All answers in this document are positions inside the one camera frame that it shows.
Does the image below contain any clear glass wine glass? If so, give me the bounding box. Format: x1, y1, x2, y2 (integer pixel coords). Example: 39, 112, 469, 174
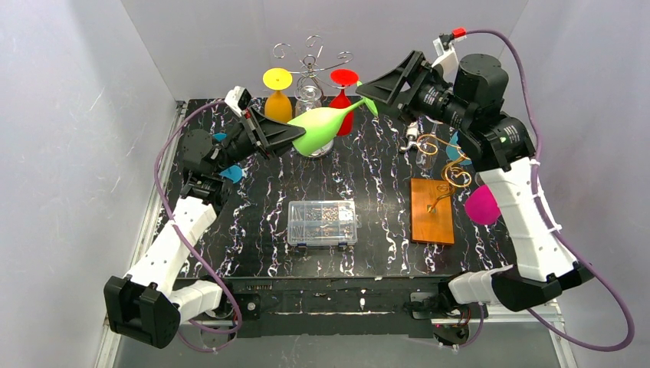
415, 133, 438, 171

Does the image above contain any green plastic wine glass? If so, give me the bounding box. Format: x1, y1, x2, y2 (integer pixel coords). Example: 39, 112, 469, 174
287, 97, 379, 156

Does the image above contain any orange wooden rack base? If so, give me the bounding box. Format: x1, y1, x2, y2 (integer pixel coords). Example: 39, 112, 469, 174
410, 178, 455, 245

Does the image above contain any pink plastic wine glass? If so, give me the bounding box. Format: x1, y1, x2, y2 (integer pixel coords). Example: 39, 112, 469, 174
465, 185, 501, 225

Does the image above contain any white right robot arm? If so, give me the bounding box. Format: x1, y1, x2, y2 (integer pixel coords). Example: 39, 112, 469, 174
356, 51, 593, 311

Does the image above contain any gold wire glass rack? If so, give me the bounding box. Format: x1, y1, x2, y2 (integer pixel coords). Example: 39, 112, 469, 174
427, 135, 474, 214

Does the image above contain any red plastic wine glass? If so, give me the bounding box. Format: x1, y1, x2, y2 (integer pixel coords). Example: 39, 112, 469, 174
329, 68, 359, 136

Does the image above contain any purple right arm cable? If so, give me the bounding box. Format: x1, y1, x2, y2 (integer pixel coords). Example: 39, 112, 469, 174
457, 28, 636, 353

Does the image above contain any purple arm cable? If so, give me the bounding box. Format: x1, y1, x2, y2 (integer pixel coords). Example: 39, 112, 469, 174
153, 100, 244, 354
457, 28, 636, 353

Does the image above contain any blue plastic wine glass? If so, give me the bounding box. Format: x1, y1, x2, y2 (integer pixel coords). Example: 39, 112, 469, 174
445, 132, 472, 166
213, 133, 243, 184

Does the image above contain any small silver metal fixture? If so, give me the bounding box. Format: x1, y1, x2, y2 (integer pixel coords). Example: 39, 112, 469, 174
399, 120, 420, 153

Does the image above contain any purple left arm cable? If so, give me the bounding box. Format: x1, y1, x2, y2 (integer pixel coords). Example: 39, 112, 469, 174
153, 100, 244, 354

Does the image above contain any yellow plastic wine glass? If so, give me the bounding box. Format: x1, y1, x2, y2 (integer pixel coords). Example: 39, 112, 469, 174
263, 67, 293, 123

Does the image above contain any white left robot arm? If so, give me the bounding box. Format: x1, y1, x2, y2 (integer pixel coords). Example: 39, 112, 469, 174
103, 87, 306, 349

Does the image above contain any silver wire glass rack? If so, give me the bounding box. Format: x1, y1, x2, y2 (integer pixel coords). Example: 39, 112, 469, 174
271, 34, 354, 159

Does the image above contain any clear plastic screw box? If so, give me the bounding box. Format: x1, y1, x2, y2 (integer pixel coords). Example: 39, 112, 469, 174
287, 200, 358, 248

